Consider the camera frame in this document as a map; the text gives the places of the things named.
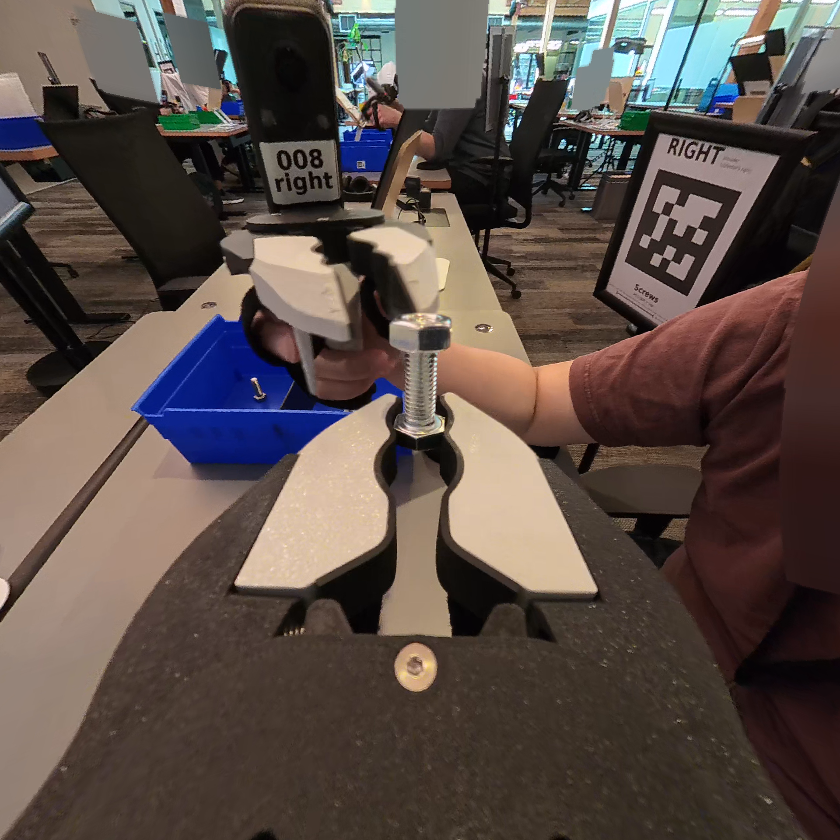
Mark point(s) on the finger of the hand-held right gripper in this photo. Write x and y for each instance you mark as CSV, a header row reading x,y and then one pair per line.
x,y
407,262
295,282

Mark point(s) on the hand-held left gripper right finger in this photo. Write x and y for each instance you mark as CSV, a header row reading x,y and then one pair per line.
x,y
518,512

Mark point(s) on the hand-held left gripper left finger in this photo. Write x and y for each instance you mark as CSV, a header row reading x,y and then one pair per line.
x,y
328,512

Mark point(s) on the silver hex nut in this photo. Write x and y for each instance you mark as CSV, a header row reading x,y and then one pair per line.
x,y
410,430

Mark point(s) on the silver hex bolt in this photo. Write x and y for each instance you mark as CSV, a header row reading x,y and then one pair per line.
x,y
259,390
420,387

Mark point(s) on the blue plastic bin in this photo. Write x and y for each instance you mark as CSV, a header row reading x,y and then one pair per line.
x,y
19,134
364,154
216,433

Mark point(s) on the person's right forearm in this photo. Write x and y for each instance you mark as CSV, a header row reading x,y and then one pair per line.
x,y
499,387

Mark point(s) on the person's right hand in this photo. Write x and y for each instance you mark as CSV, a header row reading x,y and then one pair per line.
x,y
348,374

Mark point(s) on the small black desk device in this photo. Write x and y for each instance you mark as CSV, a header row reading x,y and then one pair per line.
x,y
415,195

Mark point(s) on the black headphones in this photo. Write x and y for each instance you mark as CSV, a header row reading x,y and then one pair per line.
x,y
358,186

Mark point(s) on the green plastic bin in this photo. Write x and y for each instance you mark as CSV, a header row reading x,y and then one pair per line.
x,y
180,121
635,120

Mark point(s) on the black office chair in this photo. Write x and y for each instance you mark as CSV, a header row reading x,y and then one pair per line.
x,y
538,131
144,197

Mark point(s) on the grey trash bin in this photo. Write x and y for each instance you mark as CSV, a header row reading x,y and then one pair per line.
x,y
610,197

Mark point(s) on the white foam block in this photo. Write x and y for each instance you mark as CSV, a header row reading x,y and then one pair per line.
x,y
16,95

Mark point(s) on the black framed marker sign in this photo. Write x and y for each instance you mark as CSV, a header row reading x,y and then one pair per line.
x,y
689,229

